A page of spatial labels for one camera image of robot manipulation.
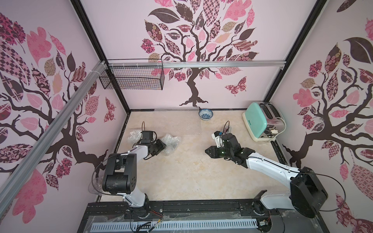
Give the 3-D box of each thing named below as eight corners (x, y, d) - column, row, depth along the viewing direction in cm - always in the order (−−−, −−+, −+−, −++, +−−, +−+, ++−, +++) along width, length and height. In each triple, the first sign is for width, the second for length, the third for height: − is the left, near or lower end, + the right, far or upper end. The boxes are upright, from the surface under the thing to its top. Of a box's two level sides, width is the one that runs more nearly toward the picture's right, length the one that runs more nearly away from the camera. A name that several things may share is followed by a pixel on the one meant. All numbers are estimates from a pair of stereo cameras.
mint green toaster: (250, 142, 103) (259, 127, 89) (242, 117, 118) (248, 100, 104) (276, 142, 103) (290, 127, 89) (265, 117, 118) (274, 100, 104)
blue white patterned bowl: (198, 121, 114) (198, 118, 111) (198, 111, 120) (198, 108, 117) (213, 121, 114) (213, 118, 111) (211, 111, 120) (212, 108, 117)
